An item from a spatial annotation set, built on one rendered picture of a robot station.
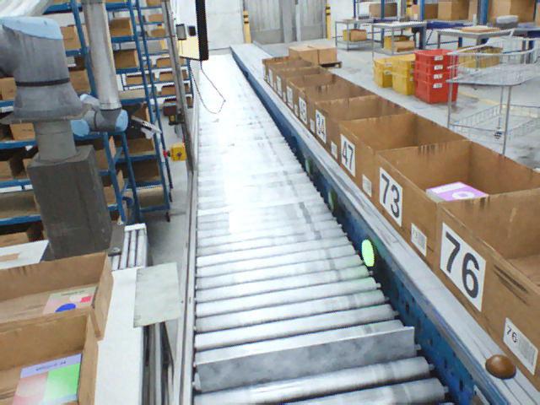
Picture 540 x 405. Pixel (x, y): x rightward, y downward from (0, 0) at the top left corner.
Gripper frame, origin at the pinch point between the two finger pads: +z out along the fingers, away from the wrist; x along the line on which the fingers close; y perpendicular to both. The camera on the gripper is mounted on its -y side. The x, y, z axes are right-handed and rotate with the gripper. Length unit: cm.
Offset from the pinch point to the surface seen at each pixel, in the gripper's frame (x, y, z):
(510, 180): 122, -51, 84
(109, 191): -22, 46, -12
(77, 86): -21.7, 0.4, -43.2
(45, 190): 81, 12, -26
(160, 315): 121, 17, 16
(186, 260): 92, 14, 21
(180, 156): 5.8, 6.5, 13.4
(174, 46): 3.1, -38.2, -7.3
